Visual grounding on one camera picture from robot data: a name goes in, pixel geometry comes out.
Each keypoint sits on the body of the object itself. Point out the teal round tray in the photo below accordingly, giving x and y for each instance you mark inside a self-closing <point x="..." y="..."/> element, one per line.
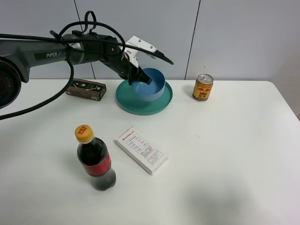
<point x="134" y="102"/>

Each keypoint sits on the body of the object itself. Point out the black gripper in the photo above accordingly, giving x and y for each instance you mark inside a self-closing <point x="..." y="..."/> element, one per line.
<point x="119" y="63"/>

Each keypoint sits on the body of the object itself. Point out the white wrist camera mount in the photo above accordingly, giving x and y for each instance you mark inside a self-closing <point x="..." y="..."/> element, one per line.
<point x="137" y="45"/>

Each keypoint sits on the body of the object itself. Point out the cola bottle yellow cap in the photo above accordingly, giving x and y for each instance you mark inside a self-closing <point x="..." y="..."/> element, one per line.
<point x="93" y="154"/>

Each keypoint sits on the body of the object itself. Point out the brown cardboard box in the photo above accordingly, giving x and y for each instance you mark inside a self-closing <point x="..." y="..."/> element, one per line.
<point x="86" y="89"/>

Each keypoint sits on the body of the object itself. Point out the gold energy drink can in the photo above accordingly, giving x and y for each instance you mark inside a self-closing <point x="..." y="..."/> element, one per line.
<point x="203" y="87"/>

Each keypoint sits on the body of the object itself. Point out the white paper box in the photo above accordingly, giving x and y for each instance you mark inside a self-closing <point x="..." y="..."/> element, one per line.
<point x="144" y="152"/>

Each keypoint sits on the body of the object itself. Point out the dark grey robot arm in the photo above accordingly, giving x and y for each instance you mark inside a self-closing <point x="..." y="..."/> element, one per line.
<point x="17" y="57"/>

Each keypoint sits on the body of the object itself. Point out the blue plastic bowl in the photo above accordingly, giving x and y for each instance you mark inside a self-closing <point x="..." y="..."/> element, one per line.
<point x="154" y="90"/>

